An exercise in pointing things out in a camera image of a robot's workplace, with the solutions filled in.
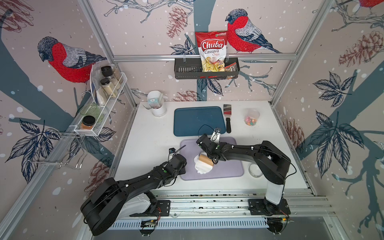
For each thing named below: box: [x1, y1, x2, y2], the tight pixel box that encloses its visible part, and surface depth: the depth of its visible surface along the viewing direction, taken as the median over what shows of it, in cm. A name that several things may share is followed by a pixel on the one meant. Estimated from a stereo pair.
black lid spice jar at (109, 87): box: [100, 77, 117, 98], surface depth 78 cm
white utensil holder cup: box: [147, 90, 167, 117], surface depth 109 cm
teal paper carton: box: [148, 97, 161, 109], surface depth 108 cm
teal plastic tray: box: [173, 106, 226, 137], surface depth 115 cm
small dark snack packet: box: [224, 62, 238, 72], surface depth 89 cm
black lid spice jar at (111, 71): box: [101, 64, 122, 86], surface depth 84 cm
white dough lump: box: [194, 154, 213, 175], surface depth 90 cm
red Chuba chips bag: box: [195, 30, 228, 72], surface depth 83 cm
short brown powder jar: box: [81, 115, 96, 130], surface depth 61 cm
